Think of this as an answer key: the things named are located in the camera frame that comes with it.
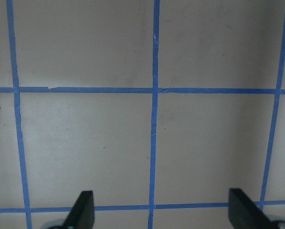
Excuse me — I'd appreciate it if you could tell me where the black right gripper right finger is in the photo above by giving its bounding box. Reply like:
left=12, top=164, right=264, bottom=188
left=228, top=188, right=276, bottom=229

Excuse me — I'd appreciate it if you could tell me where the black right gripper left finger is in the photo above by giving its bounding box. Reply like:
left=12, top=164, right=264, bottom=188
left=61, top=191, right=95, bottom=229

